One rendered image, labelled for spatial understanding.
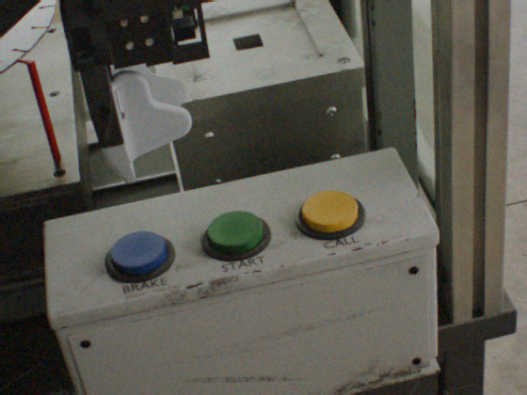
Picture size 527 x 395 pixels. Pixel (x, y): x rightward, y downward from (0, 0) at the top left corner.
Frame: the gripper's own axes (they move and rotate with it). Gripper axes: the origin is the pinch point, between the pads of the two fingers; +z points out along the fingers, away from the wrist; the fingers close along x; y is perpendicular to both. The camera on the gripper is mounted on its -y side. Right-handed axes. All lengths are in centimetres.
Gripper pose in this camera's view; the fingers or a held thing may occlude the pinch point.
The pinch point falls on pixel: (116, 165)
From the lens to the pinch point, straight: 69.5
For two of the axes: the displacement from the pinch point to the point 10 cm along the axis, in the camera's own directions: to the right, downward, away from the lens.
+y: 9.7, -2.0, 1.2
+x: -2.1, -5.7, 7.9
